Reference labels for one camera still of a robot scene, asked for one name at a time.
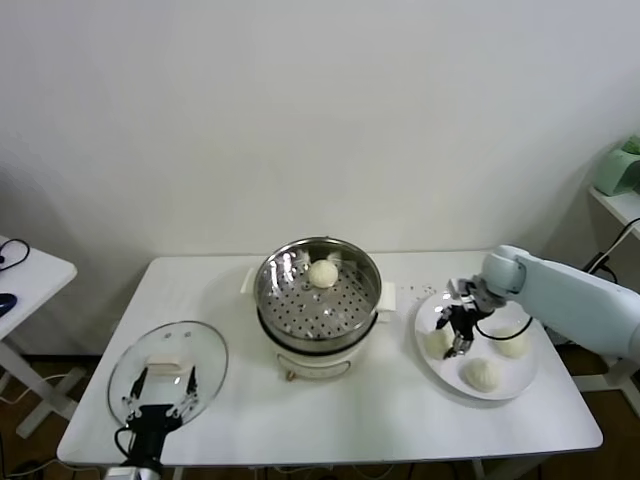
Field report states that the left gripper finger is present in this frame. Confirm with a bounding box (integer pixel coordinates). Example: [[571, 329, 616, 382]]
[[168, 365, 201, 420], [121, 366, 150, 421]]

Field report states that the glass pot lid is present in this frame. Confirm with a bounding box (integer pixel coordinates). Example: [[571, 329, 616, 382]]
[[106, 320, 230, 435]]

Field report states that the white shelf table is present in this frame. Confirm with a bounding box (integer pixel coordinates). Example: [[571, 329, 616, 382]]
[[587, 184, 640, 401]]

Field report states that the stainless steel steamer basket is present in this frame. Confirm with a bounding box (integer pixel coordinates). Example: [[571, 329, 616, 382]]
[[252, 237, 382, 354]]

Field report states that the white electric cooking pot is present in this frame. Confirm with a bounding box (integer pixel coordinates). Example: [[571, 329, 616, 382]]
[[241, 267, 397, 384]]

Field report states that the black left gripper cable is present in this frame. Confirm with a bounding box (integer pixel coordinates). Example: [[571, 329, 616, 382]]
[[113, 426, 136, 459]]

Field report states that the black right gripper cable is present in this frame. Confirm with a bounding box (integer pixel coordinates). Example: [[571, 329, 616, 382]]
[[472, 312, 534, 342]]

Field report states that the white round plate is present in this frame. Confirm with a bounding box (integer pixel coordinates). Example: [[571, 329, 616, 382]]
[[412, 289, 540, 402]]

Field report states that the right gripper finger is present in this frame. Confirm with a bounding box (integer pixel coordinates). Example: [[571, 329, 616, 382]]
[[433, 307, 457, 333], [442, 334, 475, 360]]

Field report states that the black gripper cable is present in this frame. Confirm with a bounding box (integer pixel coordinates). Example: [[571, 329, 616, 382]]
[[472, 312, 534, 342], [113, 426, 136, 459]]

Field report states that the thin black cable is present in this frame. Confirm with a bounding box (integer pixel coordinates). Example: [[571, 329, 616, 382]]
[[0, 238, 31, 272]]

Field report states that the white steamed baozi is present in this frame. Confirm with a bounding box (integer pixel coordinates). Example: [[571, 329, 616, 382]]
[[423, 329, 454, 361], [459, 358, 501, 392], [307, 259, 339, 290], [492, 327, 530, 359]]

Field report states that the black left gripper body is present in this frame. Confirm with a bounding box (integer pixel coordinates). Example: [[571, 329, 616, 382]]
[[121, 403, 182, 465]]

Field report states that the white side table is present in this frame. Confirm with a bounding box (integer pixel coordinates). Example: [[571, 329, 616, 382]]
[[0, 234, 79, 441]]

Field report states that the green appliance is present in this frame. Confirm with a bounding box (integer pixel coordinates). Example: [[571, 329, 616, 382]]
[[594, 130, 640, 197]]

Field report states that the white floor cable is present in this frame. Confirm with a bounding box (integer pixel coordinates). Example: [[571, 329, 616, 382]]
[[0, 372, 74, 406]]

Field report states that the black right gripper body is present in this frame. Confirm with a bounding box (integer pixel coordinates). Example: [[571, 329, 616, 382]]
[[448, 301, 495, 343]]

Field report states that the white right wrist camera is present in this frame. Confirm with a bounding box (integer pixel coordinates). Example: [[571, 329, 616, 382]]
[[446, 277, 475, 305]]

